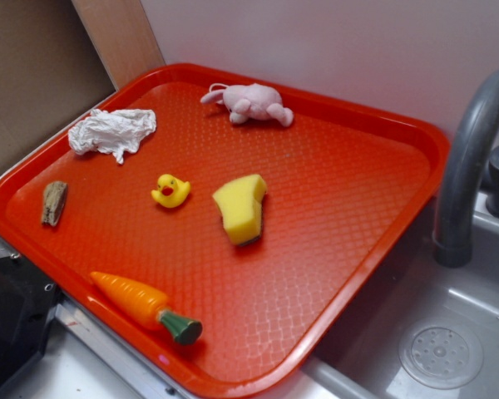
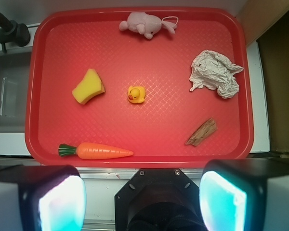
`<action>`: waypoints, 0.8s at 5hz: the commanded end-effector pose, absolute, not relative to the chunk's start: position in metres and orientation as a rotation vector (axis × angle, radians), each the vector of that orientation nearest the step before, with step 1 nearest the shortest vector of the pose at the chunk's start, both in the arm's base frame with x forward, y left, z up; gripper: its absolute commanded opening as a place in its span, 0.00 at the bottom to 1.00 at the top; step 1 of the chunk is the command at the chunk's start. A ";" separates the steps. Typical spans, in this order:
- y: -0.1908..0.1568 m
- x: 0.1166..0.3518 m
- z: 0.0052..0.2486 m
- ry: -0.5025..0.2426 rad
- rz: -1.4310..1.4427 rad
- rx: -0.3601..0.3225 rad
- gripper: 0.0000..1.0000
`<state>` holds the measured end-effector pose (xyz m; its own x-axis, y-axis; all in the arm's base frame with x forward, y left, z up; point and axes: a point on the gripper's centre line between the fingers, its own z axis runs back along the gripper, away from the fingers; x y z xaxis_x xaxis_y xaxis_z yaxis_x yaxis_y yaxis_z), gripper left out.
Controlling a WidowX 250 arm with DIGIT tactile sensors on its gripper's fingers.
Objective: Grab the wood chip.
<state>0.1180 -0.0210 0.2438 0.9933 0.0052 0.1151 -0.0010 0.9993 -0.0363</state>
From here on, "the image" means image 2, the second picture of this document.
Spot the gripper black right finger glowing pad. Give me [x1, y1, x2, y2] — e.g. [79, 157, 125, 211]
[199, 158, 289, 231]

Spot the brown wood chip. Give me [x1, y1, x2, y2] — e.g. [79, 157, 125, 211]
[185, 118, 218, 146]

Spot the red plastic tray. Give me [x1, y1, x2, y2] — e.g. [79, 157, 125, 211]
[25, 7, 254, 168]

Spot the crumpled white paper towel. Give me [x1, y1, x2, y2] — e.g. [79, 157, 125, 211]
[189, 50, 244, 99]

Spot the grey toy sink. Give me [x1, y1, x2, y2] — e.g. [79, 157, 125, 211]
[0, 47, 32, 133]

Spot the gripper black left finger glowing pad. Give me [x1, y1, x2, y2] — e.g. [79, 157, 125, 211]
[0, 165, 86, 231]

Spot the yellow rubber duck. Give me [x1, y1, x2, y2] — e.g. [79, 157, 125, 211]
[127, 86, 146, 103]

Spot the black faucet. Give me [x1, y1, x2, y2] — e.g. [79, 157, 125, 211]
[0, 13, 31, 53]

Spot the pink plush toy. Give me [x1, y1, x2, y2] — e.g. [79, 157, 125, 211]
[119, 12, 179, 40]

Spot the orange toy carrot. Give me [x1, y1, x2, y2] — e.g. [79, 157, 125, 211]
[58, 142, 134, 160]

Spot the yellow sponge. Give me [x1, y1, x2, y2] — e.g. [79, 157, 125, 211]
[72, 69, 105, 104]

